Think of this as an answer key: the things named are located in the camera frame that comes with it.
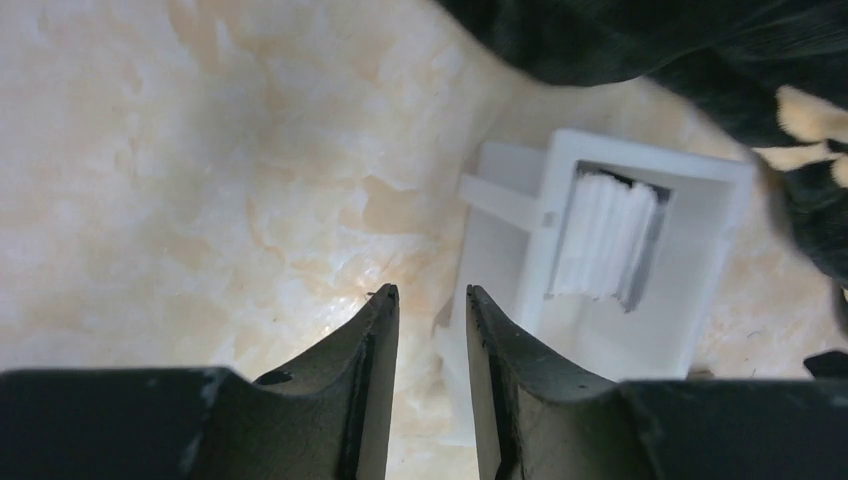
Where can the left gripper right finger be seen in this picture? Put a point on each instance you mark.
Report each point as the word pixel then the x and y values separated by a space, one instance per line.
pixel 536 414

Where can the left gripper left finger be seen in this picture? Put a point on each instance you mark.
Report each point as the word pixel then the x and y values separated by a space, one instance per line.
pixel 324 414

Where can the white plastic card box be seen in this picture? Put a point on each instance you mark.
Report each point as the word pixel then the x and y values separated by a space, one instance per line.
pixel 519 199

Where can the white cards stack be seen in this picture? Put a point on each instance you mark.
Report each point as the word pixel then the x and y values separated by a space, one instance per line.
pixel 607 241

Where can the black floral pillow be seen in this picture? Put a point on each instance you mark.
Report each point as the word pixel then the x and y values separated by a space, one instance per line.
pixel 770 74

